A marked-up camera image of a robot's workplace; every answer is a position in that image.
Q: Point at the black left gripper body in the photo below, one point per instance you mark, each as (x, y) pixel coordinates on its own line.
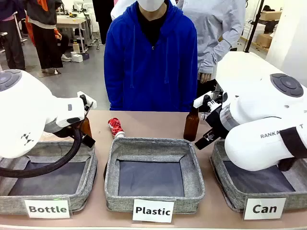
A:
(68, 131)

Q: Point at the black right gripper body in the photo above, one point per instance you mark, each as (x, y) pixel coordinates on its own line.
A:
(217, 122)

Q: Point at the brown glass bottle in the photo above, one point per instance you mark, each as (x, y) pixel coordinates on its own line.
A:
(191, 127)
(86, 125)

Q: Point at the crushed red can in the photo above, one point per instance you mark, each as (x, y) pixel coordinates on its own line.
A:
(115, 125)

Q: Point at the blue hoodie person's right forearm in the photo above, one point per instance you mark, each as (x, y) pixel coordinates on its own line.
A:
(114, 92)

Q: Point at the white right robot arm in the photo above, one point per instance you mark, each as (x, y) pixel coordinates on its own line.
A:
(259, 115)

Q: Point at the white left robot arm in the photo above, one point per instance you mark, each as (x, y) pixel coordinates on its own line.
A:
(24, 115)

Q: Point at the blue hoodie person's left forearm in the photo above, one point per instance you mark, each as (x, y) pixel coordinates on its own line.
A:
(187, 92)

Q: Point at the grey fabric basket bottle label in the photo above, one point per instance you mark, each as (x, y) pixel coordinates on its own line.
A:
(60, 182)

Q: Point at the grey fabric basket plastic label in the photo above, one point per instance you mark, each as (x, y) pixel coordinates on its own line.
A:
(151, 177)

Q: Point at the grey fabric basket can label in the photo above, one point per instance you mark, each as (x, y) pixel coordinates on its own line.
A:
(259, 182)

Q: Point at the white sign reading Can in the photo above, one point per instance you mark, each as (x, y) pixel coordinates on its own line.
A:
(264, 208)

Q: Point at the grey hoodie person's hand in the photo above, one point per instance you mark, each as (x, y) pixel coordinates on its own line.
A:
(205, 77)

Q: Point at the large white table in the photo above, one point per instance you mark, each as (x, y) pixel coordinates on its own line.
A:
(244, 67)

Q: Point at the white sneaker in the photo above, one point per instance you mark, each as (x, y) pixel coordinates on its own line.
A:
(66, 58)

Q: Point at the white box on floor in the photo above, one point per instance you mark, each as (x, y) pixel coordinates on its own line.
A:
(77, 58)

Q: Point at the white sign reading Bottle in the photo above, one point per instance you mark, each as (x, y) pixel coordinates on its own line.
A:
(47, 209)

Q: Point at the person in blue hoodie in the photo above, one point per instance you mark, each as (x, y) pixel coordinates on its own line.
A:
(148, 72)

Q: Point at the white sign reading Plastic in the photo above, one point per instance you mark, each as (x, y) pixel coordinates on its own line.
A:
(153, 210)

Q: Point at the large cardboard box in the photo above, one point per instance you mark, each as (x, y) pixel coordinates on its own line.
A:
(264, 40)

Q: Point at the person in grey hoodie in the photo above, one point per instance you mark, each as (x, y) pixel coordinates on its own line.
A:
(216, 24)

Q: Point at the person in black and orange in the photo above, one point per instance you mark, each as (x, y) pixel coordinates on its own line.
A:
(45, 36)

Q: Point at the black metal pole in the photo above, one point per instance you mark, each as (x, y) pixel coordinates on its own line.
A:
(253, 26)

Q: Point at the light wooden background table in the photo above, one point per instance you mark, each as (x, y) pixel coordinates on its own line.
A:
(72, 22)

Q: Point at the person in dark purple clothes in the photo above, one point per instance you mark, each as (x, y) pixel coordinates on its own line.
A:
(13, 36)

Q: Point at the black garment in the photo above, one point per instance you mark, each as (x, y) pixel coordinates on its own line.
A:
(103, 19)

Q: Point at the small cardboard box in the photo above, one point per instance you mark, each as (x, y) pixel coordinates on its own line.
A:
(271, 15)

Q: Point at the white face mask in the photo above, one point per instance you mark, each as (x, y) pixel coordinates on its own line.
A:
(152, 4)

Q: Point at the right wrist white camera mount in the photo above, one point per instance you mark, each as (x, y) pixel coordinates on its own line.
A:
(200, 101)

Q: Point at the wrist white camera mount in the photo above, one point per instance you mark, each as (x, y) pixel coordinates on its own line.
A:
(89, 100)
(200, 101)

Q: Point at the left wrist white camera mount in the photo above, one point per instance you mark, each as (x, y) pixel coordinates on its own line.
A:
(89, 100)

